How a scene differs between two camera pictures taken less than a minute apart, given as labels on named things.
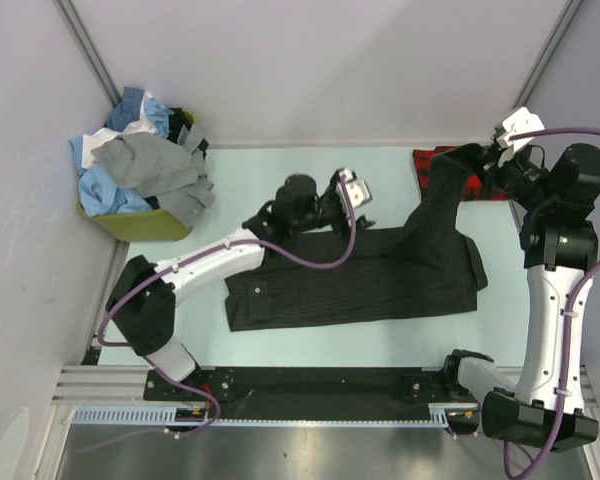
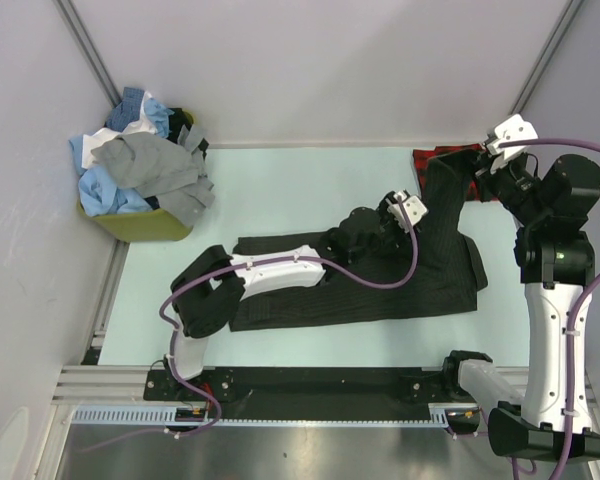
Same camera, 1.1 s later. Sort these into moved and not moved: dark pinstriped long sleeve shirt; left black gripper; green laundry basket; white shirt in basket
Moved: left black gripper
Not moved: white shirt in basket; green laundry basket; dark pinstriped long sleeve shirt
